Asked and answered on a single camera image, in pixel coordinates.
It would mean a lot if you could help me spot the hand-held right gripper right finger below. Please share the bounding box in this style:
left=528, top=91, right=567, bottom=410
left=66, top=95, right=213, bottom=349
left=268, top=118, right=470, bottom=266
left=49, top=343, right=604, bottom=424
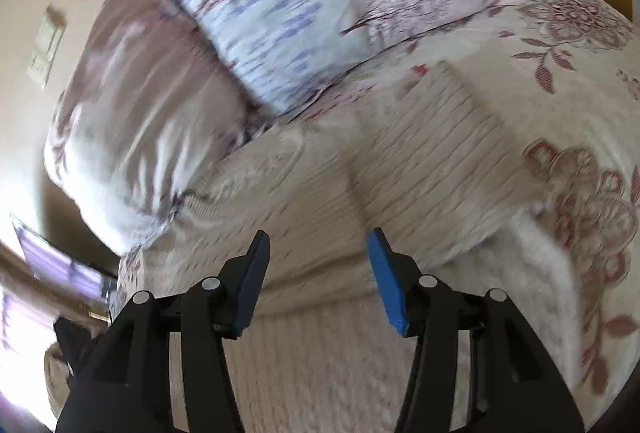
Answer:
left=366, top=228, right=585, bottom=433

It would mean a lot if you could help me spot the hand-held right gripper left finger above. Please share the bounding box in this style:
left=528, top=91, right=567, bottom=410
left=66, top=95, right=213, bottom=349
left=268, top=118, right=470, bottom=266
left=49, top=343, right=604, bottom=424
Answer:
left=56, top=230, right=271, bottom=433

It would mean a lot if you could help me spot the cream knitted sweater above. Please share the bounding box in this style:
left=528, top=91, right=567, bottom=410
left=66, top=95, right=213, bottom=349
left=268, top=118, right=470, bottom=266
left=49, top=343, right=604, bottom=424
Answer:
left=150, top=61, right=538, bottom=433

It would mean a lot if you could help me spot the window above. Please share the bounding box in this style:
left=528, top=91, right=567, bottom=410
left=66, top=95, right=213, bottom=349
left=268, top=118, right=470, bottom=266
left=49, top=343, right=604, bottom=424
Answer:
left=0, top=213, right=118, bottom=433

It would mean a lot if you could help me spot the brown and white pillow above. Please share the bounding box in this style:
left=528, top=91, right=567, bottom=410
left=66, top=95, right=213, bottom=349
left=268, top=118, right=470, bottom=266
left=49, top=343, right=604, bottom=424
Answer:
left=44, top=0, right=273, bottom=256

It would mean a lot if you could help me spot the floral bed sheet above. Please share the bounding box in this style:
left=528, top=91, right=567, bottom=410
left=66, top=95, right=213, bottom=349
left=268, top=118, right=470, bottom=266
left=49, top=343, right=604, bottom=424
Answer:
left=295, top=0, right=640, bottom=433

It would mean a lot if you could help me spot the wall switch plate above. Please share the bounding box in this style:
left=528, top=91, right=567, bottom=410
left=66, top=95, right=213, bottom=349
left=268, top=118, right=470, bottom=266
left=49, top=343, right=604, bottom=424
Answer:
left=26, top=4, right=67, bottom=88

